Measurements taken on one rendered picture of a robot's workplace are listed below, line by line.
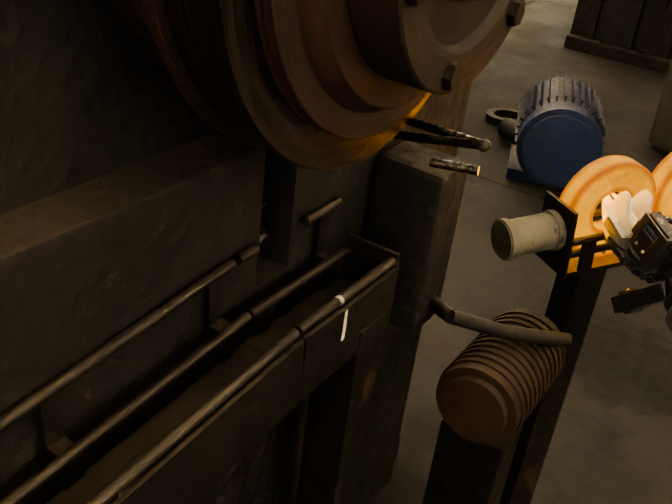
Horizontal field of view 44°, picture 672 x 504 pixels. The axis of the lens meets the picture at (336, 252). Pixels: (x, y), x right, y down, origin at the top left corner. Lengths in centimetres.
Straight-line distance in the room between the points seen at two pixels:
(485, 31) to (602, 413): 139
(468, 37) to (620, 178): 53
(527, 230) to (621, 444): 90
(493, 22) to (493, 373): 53
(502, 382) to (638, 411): 98
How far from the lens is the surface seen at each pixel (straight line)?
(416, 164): 104
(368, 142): 82
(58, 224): 69
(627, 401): 212
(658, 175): 131
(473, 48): 76
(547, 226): 120
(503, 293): 238
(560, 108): 290
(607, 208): 124
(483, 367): 116
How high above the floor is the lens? 121
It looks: 30 degrees down
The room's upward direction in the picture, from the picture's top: 8 degrees clockwise
